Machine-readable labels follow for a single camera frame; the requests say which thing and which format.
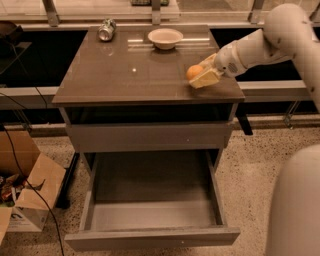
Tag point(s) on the cardboard box with snacks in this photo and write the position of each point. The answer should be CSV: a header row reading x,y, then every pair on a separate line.
x,y
30,184

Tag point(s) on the metal window railing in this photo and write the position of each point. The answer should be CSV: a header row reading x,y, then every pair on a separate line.
x,y
74,14

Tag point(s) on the closed top drawer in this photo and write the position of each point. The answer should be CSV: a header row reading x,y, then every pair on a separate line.
x,y
149,137

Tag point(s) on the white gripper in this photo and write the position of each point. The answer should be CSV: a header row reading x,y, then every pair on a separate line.
x,y
227,62

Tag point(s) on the open middle drawer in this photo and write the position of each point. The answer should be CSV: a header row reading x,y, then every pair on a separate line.
x,y
157,199

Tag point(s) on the white paper bowl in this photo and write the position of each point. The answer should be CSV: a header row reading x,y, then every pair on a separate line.
x,y
165,38

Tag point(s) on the orange fruit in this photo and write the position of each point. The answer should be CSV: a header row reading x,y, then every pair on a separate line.
x,y
193,71

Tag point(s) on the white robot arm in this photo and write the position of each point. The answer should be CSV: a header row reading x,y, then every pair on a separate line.
x,y
294,219

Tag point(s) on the grey drawer cabinet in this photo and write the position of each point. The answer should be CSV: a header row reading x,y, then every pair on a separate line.
x,y
130,81

